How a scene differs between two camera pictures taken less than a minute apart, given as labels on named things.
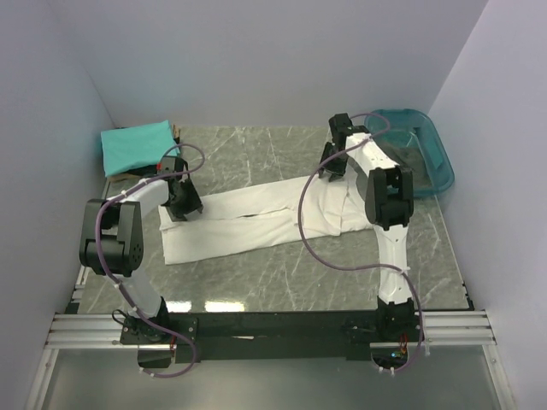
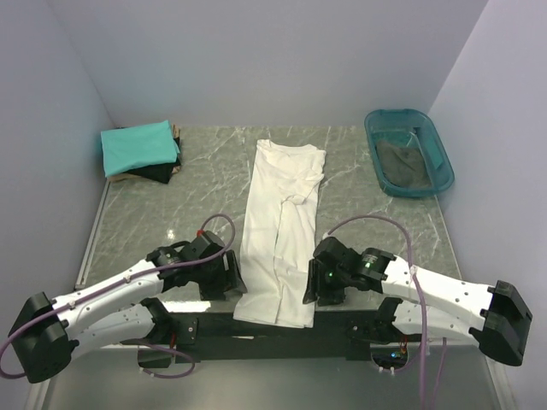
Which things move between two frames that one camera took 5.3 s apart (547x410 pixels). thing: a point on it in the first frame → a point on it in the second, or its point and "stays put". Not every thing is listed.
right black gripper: (332, 162) → (319, 282)
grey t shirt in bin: (412, 159) stays put
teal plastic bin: (410, 138) stays put
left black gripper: (186, 204) → (223, 278)
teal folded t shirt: (137, 145) stays put
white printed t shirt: (303, 209) → (279, 234)
